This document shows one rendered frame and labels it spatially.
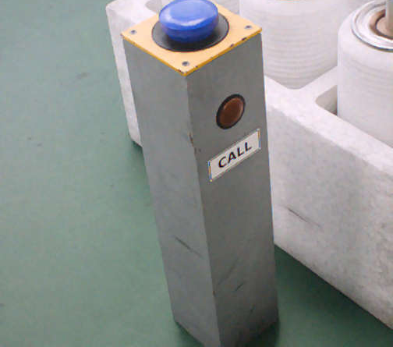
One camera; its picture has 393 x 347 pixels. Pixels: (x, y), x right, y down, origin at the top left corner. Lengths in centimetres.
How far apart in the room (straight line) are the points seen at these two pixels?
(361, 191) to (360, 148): 4
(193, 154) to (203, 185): 3
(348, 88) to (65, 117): 45
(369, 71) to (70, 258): 37
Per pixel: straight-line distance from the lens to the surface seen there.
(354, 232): 77
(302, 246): 84
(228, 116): 61
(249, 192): 68
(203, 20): 59
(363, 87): 71
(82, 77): 113
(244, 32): 60
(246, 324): 78
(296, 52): 77
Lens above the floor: 65
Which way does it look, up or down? 41 degrees down
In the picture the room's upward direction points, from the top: 7 degrees counter-clockwise
